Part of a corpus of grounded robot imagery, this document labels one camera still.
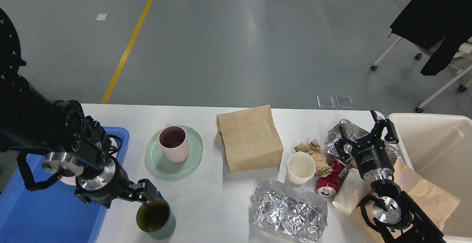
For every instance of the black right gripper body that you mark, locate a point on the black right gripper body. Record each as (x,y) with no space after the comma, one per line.
(373,162)

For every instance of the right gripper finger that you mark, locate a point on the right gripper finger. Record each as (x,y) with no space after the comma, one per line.
(382,131)
(343,141)

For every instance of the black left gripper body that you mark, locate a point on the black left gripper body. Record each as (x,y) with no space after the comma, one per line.
(112,183)

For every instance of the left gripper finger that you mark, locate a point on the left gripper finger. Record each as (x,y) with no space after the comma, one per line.
(144,191)

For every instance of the teal mug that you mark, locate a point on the teal mug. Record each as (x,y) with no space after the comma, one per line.
(156,219)

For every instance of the green plate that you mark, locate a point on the green plate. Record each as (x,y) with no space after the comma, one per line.
(157,163)

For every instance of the pink mug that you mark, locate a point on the pink mug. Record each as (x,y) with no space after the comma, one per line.
(174,143)

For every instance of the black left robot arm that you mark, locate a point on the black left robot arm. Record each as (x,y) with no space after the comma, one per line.
(54,139)

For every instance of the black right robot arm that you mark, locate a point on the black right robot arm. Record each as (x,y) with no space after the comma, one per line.
(390,211)

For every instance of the crumpled foil back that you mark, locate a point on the crumpled foil back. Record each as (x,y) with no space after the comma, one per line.
(353,132)

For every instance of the crumpled brown paper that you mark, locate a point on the crumpled brown paper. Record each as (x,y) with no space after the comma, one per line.
(314,150)

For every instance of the white paper cup lying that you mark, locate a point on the white paper cup lying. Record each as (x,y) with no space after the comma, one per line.
(352,190)

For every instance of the pink plate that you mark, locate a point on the pink plate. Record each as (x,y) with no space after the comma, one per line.
(116,143)

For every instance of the crushed red soda can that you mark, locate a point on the crushed red soda can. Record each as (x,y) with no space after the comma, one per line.
(328,187)

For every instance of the white paper cup upright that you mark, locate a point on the white paper cup upright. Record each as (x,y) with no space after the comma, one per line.
(300,169)

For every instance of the white plastic bin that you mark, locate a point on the white plastic bin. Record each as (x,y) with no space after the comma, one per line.
(438,148)

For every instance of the blue plastic tray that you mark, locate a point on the blue plastic tray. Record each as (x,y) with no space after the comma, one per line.
(53,215)

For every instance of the flat brown paper bag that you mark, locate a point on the flat brown paper bag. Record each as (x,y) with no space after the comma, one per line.
(435,202)

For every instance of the crumpled foil tray front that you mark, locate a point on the crumpled foil tray front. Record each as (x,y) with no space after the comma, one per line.
(287,212)

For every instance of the black jacket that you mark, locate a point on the black jacket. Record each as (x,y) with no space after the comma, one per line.
(427,22)

